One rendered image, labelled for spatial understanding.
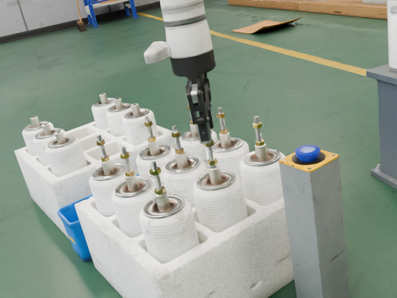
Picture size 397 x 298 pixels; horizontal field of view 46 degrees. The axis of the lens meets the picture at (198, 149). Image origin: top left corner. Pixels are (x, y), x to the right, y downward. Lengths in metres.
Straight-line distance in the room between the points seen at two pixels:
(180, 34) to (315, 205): 0.35
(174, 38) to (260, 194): 0.36
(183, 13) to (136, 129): 0.65
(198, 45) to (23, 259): 0.81
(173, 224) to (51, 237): 0.65
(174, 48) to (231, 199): 0.29
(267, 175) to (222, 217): 0.12
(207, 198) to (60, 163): 0.55
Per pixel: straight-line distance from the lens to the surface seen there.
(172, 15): 0.77
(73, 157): 1.29
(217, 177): 0.88
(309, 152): 0.76
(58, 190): 1.27
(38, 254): 1.35
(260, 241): 0.91
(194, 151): 1.10
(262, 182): 0.92
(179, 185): 0.95
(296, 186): 0.78
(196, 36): 0.77
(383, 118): 1.28
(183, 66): 0.78
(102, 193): 1.01
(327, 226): 0.81
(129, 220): 0.92
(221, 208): 0.86
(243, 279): 0.92
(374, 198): 1.28
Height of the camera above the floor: 0.65
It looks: 22 degrees down
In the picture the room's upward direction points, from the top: 11 degrees counter-clockwise
